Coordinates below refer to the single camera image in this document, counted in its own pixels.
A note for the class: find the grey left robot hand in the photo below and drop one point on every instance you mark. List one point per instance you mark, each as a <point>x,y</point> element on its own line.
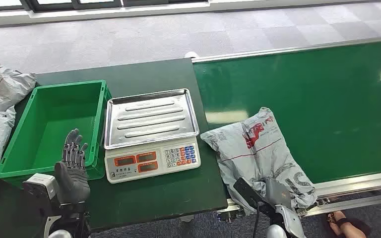
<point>73,184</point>

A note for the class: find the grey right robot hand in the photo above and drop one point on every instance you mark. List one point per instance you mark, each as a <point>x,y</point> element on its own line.
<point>278,194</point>

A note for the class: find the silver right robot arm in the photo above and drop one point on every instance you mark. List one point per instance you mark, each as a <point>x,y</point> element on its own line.
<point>289,220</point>

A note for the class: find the green conveyor belt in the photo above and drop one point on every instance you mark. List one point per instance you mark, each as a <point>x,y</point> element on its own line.
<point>325,108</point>

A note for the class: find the grey courier package red stripe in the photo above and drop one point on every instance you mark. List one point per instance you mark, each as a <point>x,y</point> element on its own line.
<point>6,87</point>

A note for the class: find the green plastic crate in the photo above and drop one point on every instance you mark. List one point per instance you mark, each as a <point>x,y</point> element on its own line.
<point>52,124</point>

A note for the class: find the person's foot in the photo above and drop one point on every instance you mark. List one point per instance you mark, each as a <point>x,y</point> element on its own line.
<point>345,226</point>

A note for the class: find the dark green table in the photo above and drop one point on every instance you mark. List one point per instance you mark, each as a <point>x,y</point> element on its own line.
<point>164,197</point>

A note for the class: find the white scale with steel tray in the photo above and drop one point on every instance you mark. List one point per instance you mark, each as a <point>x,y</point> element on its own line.
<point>151,118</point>

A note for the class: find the white roller end cap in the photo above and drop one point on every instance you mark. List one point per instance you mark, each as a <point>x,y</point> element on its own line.
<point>191,55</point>

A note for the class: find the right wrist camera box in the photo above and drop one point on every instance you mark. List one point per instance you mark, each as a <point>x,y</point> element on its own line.
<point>248,193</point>

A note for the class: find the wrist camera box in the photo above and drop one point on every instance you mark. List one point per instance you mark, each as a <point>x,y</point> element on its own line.
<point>42,189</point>
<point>248,193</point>

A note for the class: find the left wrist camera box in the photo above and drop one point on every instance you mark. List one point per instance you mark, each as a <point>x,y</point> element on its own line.
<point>42,189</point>

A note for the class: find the dark window frame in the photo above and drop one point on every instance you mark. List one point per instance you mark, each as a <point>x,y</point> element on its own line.
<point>78,4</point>

